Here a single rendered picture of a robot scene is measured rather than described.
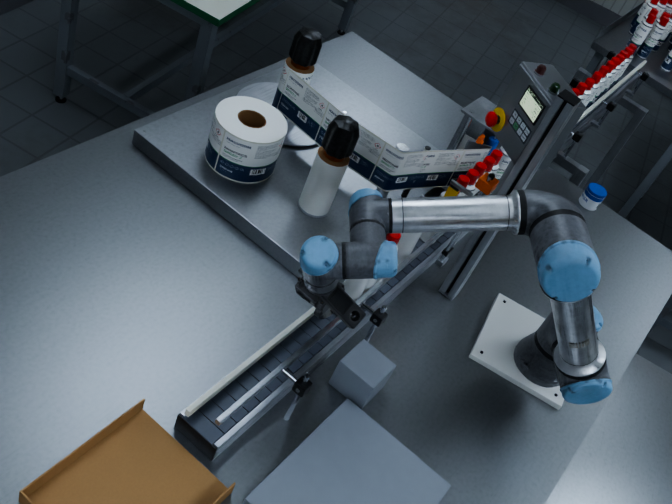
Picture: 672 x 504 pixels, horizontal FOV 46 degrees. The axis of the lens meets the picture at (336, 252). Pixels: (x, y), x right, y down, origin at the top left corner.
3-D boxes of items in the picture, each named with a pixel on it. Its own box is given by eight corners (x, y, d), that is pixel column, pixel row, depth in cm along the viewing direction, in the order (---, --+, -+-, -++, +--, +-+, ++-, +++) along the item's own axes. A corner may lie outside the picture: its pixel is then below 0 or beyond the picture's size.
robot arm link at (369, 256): (395, 220, 162) (341, 221, 162) (398, 260, 154) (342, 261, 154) (394, 246, 168) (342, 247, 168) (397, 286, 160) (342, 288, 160)
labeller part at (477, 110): (481, 97, 239) (482, 95, 239) (511, 118, 236) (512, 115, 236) (460, 111, 230) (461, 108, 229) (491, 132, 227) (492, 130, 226)
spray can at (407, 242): (390, 256, 216) (419, 201, 202) (405, 267, 214) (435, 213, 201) (380, 264, 212) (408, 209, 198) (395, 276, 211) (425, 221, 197)
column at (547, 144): (445, 283, 223) (565, 88, 178) (458, 293, 222) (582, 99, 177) (438, 290, 220) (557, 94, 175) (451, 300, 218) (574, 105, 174)
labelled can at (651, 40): (643, 54, 371) (668, 15, 357) (647, 60, 367) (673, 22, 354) (633, 52, 369) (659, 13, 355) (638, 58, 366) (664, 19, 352)
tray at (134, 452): (141, 408, 165) (143, 397, 163) (231, 492, 159) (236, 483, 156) (18, 501, 144) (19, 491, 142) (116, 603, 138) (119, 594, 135)
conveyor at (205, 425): (512, 155, 279) (517, 147, 277) (531, 169, 277) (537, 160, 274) (179, 428, 164) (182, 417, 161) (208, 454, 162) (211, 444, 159)
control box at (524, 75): (517, 125, 204) (553, 63, 191) (547, 170, 193) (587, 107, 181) (484, 123, 199) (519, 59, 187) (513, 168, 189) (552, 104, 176)
